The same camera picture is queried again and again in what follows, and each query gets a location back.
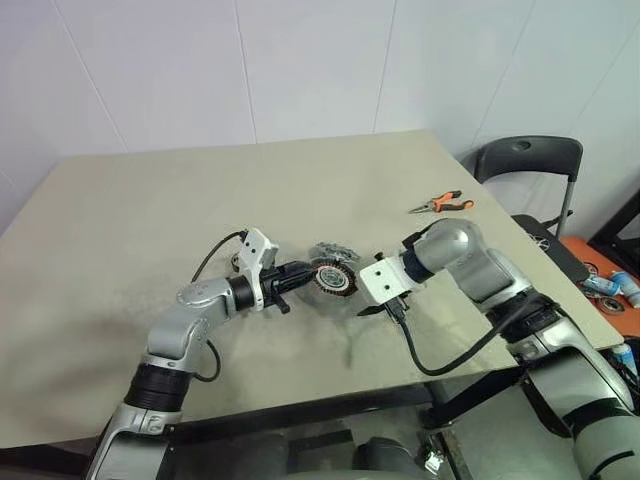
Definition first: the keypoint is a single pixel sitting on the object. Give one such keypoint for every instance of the black folding chair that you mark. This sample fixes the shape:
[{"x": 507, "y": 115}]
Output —
[{"x": 530, "y": 155}]

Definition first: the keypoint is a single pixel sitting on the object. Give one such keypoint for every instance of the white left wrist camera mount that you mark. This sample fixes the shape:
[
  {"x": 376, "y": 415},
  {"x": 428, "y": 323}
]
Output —
[{"x": 257, "y": 250}]

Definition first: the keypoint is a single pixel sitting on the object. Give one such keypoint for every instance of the dark round bearing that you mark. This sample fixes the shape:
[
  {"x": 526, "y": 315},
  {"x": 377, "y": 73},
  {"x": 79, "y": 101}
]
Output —
[{"x": 611, "y": 303}]

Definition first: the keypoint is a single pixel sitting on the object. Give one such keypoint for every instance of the black bin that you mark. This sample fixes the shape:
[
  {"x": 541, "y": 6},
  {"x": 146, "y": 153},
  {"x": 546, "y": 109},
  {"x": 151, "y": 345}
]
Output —
[{"x": 631, "y": 385}]

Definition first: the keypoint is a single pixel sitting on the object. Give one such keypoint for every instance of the dark rounded shape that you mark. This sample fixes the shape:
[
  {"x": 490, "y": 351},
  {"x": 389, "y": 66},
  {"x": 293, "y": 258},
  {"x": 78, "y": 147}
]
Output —
[{"x": 387, "y": 457}]

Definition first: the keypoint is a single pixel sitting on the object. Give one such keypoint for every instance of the silver caster bracket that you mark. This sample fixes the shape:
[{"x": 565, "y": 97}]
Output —
[{"x": 436, "y": 457}]

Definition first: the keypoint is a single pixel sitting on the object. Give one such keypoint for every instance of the spare silver motor part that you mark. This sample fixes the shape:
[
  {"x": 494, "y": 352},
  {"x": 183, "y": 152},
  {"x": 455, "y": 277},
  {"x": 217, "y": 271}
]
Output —
[{"x": 540, "y": 240}]

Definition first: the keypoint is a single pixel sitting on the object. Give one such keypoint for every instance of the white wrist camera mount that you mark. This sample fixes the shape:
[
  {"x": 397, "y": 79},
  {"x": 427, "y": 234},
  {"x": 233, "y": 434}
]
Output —
[
  {"x": 257, "y": 250},
  {"x": 382, "y": 280}
]

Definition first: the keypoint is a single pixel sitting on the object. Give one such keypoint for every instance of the black table frame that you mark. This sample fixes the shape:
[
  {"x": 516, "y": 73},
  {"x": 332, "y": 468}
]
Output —
[{"x": 300, "y": 407}]

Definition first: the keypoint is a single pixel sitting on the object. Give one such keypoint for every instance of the copper wound motor stator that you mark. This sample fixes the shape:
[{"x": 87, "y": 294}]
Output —
[{"x": 332, "y": 280}]

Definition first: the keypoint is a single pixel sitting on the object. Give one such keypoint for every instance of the dark furniture frame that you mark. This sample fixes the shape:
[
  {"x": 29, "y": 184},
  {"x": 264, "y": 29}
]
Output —
[{"x": 615, "y": 220}]

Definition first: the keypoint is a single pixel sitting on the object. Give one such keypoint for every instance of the blue white tube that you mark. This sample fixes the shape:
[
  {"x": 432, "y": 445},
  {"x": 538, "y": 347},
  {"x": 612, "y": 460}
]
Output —
[{"x": 622, "y": 357}]

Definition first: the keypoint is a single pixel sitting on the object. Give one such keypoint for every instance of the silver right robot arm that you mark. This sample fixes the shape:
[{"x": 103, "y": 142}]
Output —
[{"x": 480, "y": 270}]

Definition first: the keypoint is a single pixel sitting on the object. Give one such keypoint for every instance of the rusty metal bar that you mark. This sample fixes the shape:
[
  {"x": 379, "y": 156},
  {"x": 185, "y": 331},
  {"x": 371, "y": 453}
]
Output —
[{"x": 457, "y": 457}]

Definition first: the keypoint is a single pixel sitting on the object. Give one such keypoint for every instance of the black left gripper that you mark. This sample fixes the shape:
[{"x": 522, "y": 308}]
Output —
[{"x": 277, "y": 290}]

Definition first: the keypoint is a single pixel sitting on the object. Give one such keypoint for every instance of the blue white bottle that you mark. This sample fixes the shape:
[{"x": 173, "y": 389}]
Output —
[
  {"x": 627, "y": 286},
  {"x": 602, "y": 285}
]

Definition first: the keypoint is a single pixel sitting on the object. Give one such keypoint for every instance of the grey motor gear housing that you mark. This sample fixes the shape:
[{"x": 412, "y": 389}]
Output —
[{"x": 337, "y": 250}]

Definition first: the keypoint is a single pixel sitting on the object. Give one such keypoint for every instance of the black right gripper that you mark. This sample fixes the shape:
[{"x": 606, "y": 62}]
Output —
[{"x": 398, "y": 309}]

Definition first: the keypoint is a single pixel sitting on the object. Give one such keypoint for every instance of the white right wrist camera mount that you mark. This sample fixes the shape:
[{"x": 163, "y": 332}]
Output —
[{"x": 382, "y": 280}]

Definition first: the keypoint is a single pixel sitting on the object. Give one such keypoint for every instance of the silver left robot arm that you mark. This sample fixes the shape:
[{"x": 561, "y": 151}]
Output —
[{"x": 172, "y": 330}]

